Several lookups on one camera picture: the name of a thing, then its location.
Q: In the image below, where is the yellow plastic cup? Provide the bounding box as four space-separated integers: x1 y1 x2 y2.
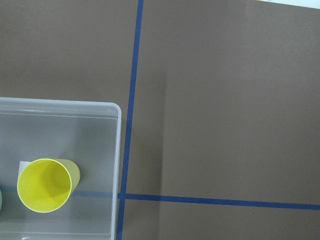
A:
16 158 81 213

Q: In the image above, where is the light green bowl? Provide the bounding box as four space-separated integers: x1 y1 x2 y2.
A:
0 190 3 210

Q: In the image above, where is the clear plastic box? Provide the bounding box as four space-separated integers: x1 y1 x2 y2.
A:
0 97 121 240

